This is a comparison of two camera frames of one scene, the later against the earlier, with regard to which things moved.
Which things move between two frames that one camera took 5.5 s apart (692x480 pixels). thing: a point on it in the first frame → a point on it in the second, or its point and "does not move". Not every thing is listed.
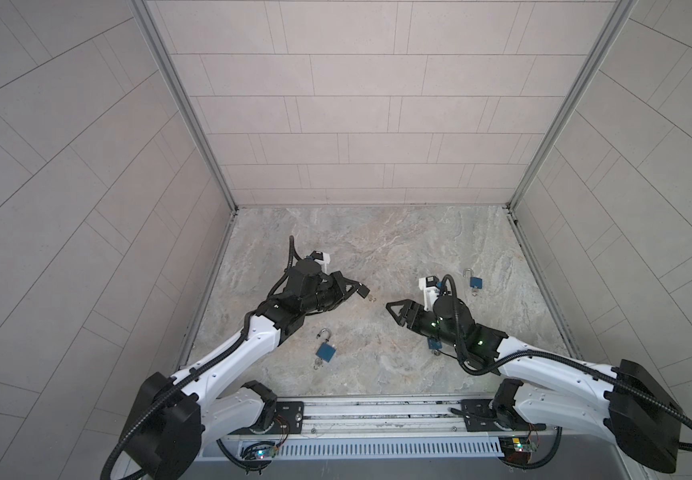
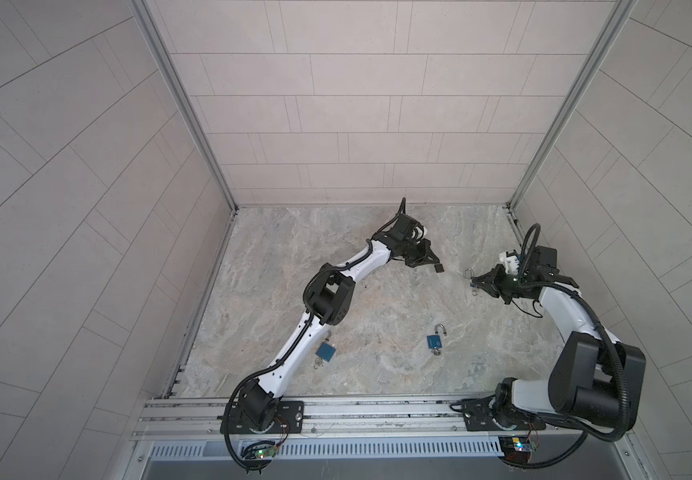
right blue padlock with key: [434, 344] does not move
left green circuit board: [258, 451] does not move
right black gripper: [410, 309] → [498, 274]
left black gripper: [334, 282] → [422, 249]
